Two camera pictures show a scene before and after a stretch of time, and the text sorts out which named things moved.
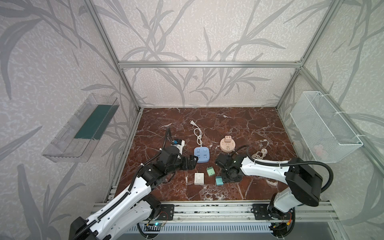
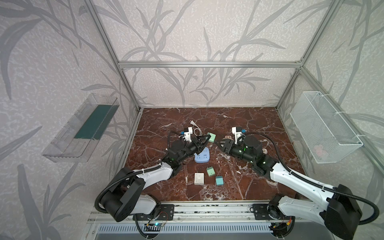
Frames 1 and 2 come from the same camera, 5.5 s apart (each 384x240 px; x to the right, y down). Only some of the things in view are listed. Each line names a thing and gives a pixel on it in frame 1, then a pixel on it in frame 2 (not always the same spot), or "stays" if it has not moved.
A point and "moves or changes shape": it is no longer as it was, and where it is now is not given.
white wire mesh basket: x=326 y=135 stays
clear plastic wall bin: x=77 y=140 stays
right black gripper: x=228 y=173 -> x=229 y=146
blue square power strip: x=203 y=154 stays
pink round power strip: x=227 y=147 moves or changes shape
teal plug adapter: x=219 y=180 stays
